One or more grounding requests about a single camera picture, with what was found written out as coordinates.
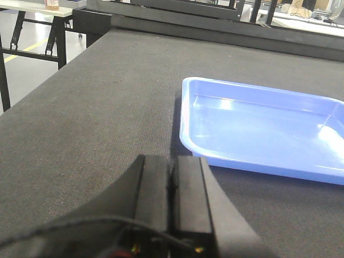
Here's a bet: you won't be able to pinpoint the white background workbench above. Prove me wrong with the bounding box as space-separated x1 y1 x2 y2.
273 12 343 38

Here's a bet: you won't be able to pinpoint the dark grey table mat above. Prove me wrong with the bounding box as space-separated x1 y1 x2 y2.
1 30 343 257

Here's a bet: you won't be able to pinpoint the blue plastic tray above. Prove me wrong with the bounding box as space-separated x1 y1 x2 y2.
180 77 343 185

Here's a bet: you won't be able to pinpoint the black raised table ledge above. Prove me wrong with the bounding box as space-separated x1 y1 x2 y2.
111 15 343 62

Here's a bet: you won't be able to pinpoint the white folding table black legs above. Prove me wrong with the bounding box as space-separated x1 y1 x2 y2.
1 1 73 111

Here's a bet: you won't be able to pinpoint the black metal frame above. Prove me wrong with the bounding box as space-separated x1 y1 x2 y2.
73 1 269 42

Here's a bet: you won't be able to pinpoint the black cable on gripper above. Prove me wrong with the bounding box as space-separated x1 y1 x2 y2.
0 216 197 252

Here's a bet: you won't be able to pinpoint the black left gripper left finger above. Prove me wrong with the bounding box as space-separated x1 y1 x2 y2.
51 154 170 258

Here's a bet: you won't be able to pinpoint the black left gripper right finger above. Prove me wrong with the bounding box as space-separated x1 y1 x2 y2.
172 156 276 257

